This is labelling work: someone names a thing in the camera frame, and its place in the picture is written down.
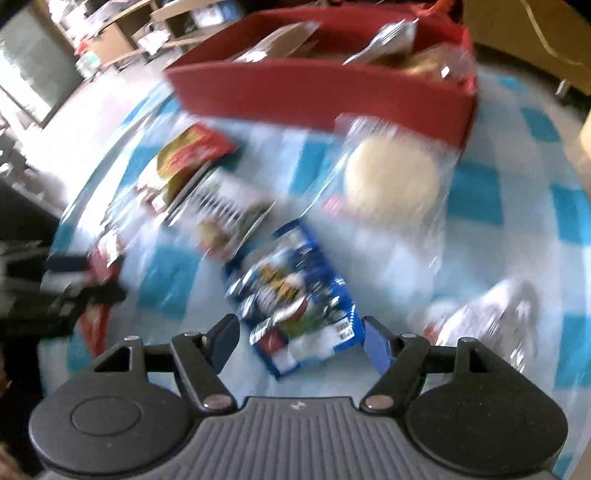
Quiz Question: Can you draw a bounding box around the green white wafer packet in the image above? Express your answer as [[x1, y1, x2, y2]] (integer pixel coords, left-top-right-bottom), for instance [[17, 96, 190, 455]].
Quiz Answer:
[[166, 170, 278, 265]]

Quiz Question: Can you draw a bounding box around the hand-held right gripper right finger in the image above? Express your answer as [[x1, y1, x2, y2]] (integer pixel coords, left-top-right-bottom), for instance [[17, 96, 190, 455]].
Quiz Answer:
[[360, 316, 511, 414]]

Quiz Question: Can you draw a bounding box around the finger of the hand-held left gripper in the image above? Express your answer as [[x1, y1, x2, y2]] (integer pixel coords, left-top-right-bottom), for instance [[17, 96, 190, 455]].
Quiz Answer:
[[42, 255, 128, 306]]

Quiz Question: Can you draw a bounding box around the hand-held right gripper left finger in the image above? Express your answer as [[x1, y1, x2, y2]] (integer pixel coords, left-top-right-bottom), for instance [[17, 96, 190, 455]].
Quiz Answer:
[[93, 314, 242, 413]]

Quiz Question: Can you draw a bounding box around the white snack packet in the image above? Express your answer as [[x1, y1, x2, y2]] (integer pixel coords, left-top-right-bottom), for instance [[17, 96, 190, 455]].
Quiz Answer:
[[344, 18, 422, 65]]

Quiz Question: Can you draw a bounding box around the orange plastic bag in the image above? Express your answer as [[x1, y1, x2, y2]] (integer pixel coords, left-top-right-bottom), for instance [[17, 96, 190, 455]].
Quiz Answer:
[[413, 0, 456, 17]]

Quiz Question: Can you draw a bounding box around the blue cookie packet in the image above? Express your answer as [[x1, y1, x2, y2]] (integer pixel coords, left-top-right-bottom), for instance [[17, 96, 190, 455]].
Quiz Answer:
[[222, 219, 366, 380]]

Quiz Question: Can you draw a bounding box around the blue white checked tablecloth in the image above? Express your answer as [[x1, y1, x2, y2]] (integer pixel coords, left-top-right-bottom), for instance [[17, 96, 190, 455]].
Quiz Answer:
[[46, 69, 591, 480]]

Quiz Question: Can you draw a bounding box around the red cardboard box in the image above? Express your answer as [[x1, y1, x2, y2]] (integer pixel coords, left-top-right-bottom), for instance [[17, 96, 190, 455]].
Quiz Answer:
[[164, 4, 481, 149]]

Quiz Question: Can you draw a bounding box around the round white bun packet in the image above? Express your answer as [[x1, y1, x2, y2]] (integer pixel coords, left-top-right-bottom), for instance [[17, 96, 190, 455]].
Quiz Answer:
[[323, 113, 462, 278]]

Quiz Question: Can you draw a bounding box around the yellow cable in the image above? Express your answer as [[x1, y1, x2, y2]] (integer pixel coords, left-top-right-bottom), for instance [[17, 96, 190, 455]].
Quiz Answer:
[[522, 0, 591, 66]]

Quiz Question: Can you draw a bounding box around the red yellow snack packet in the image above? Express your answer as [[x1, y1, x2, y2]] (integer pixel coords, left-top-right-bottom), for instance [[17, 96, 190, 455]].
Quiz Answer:
[[134, 124, 241, 217]]

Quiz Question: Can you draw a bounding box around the brown bread packet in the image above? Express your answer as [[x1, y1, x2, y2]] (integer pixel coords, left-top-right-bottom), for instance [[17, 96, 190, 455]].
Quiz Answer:
[[397, 42, 477, 95]]

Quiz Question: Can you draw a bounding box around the silver snack packet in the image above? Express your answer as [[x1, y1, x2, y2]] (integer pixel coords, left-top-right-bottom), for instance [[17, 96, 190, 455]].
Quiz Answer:
[[424, 278, 542, 371]]

